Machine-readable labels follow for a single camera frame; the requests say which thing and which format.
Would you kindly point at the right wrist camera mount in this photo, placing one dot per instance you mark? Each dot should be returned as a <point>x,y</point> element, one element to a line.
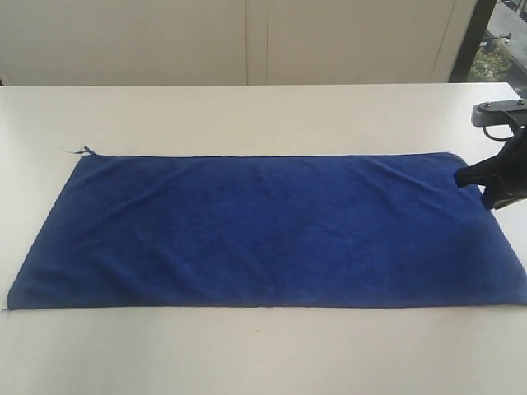
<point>511,113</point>

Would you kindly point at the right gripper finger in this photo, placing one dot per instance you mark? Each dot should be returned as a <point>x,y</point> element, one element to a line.
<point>496,197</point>
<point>484,173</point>

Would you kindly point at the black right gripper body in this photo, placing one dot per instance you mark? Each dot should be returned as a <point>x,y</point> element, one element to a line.
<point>512,172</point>

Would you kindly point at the blue towel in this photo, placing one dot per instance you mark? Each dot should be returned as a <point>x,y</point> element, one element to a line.
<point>268,231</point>

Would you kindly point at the black window frame post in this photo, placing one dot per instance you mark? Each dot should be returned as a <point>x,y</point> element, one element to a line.
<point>477,25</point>

